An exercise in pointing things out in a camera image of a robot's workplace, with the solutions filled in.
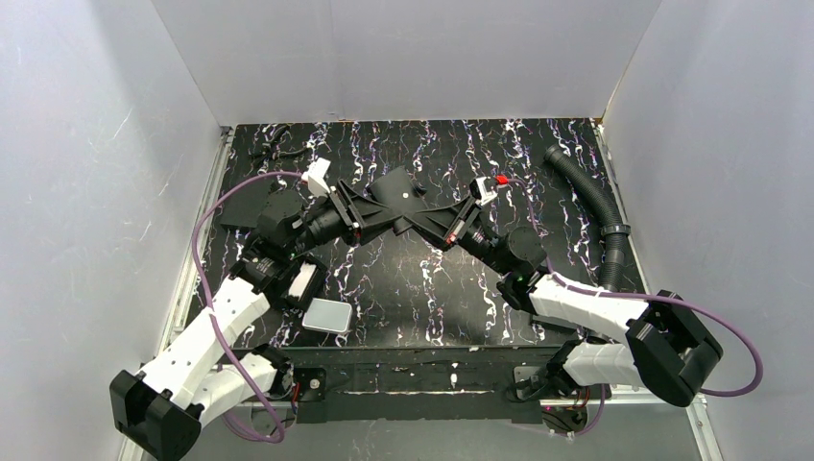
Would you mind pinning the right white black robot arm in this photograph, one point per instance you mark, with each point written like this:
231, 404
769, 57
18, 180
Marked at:
657, 344

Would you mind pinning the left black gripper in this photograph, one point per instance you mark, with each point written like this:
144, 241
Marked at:
347, 206

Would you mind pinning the dark grey left flat box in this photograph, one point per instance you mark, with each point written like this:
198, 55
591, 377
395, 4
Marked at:
240, 212

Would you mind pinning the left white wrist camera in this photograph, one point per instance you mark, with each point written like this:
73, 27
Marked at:
314, 177

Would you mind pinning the black open tray box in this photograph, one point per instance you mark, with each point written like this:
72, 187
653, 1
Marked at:
306, 284

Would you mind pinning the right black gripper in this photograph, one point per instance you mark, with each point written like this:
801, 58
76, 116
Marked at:
463, 220

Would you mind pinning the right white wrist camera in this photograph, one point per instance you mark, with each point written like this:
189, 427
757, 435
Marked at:
485, 189

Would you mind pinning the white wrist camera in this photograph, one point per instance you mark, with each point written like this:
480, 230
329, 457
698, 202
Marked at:
314, 177
485, 189

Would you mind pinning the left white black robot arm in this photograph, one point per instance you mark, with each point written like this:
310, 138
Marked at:
253, 285

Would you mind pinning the white card stack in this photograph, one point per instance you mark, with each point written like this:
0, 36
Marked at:
328, 316

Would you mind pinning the dark grey flat box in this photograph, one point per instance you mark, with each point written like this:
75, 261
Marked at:
555, 323
240, 212

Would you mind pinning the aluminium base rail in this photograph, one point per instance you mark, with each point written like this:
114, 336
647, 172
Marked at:
360, 384

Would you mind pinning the black pliers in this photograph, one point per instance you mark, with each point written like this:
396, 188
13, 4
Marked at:
269, 150

